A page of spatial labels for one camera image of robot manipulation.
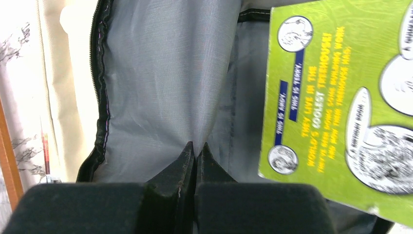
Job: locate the orange wooden shelf rack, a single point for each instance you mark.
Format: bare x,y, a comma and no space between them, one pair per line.
8,164

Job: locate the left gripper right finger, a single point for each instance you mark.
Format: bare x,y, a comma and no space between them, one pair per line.
225,206

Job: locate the red clear pen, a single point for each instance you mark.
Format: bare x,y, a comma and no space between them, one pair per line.
49,179

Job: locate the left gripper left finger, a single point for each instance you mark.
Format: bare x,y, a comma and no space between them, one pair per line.
163,205

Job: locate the beige canvas backpack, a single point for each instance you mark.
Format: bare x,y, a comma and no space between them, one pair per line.
169,72

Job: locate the green cartoon book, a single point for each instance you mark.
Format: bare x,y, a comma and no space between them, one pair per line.
338,111

